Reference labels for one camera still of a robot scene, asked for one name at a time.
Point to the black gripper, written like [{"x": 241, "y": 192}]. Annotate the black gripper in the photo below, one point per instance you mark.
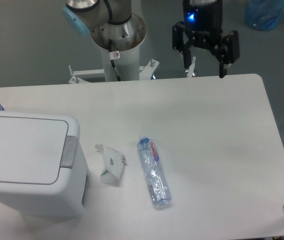
[{"x": 203, "y": 28}]

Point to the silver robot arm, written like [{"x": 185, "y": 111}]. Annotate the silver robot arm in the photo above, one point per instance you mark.
[{"x": 118, "y": 32}]

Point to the crumpled white paper carton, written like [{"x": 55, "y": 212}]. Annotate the crumpled white paper carton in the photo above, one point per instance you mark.
[{"x": 114, "y": 162}]

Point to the white trash can lid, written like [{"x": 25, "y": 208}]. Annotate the white trash can lid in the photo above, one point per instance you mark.
[{"x": 31, "y": 149}]

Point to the white plastic trash can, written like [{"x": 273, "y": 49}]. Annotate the white plastic trash can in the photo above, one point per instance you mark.
[{"x": 63, "y": 198}]

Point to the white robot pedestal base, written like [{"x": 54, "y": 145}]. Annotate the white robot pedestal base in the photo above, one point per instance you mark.
[{"x": 117, "y": 66}]

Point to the clear empty plastic bottle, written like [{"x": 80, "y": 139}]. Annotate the clear empty plastic bottle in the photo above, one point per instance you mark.
[{"x": 154, "y": 173}]

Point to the blue plastic bag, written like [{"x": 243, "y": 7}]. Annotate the blue plastic bag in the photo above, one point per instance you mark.
[{"x": 263, "y": 15}]

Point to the grey lid push button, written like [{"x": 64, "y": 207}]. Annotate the grey lid push button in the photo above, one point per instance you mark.
[{"x": 69, "y": 152}]

